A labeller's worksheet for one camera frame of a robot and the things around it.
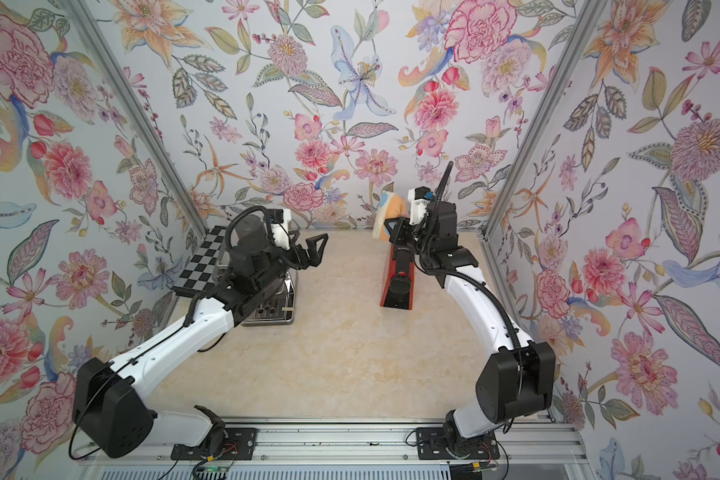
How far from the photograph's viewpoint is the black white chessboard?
1.03 m

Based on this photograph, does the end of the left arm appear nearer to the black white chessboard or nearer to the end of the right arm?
the end of the right arm

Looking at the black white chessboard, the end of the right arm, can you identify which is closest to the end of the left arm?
the end of the right arm
